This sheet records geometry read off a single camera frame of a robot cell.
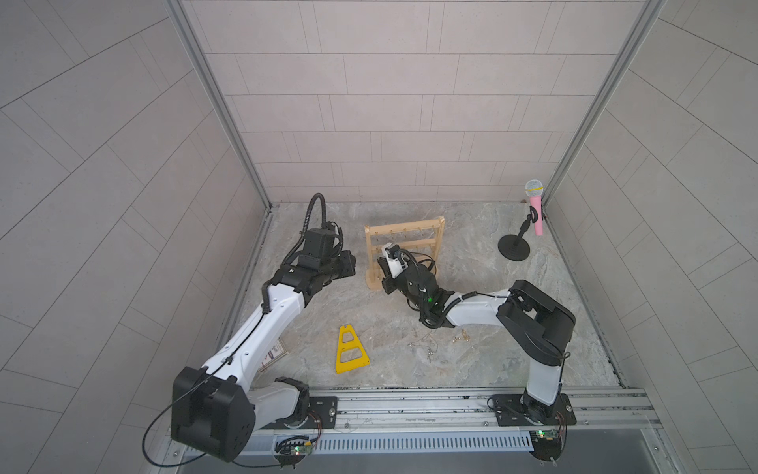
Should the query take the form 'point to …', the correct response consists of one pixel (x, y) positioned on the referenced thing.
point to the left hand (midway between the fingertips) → (358, 256)
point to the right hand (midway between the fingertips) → (378, 260)
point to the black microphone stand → (514, 247)
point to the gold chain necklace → (466, 337)
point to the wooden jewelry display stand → (373, 277)
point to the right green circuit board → (546, 444)
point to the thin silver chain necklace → (428, 353)
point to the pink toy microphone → (534, 190)
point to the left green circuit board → (291, 450)
